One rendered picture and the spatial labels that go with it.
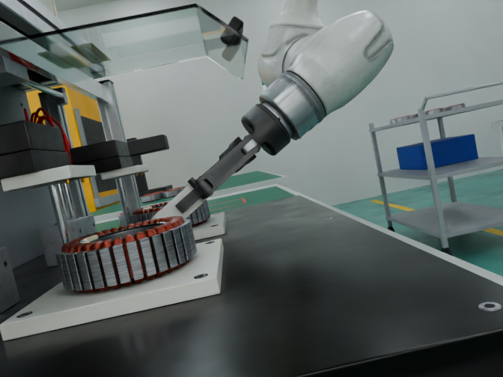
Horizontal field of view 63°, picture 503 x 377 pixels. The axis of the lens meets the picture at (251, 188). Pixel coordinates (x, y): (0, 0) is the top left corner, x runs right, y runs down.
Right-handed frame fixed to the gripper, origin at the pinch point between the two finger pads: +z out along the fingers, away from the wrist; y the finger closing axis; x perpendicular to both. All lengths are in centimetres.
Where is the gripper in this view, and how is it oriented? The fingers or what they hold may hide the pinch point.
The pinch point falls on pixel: (172, 213)
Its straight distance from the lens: 60.5
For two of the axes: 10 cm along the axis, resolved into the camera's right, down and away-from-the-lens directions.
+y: -1.1, -0.4, 9.9
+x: -6.6, -7.4, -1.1
